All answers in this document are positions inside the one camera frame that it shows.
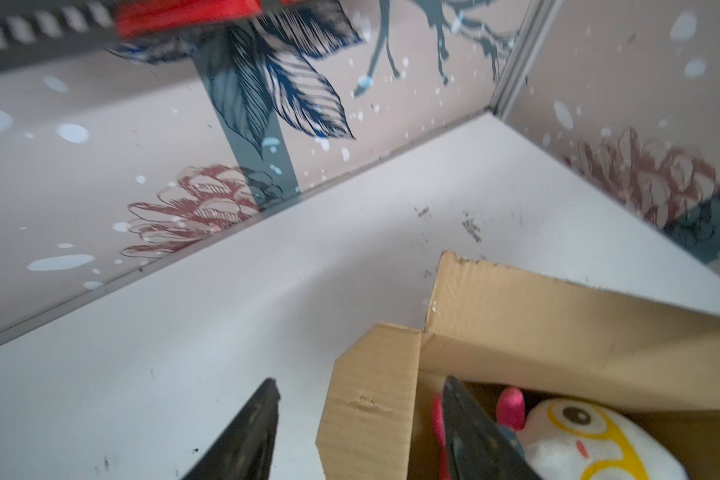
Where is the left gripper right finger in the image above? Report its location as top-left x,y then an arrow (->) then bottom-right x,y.
441,376 -> 540,480

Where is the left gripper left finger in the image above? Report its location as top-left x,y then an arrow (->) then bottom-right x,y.
182,378 -> 280,480

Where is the brown cardboard express box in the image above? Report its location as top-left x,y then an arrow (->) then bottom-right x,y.
316,252 -> 720,479

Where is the pink blue plush toy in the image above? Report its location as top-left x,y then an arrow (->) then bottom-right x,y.
431,387 -> 688,479

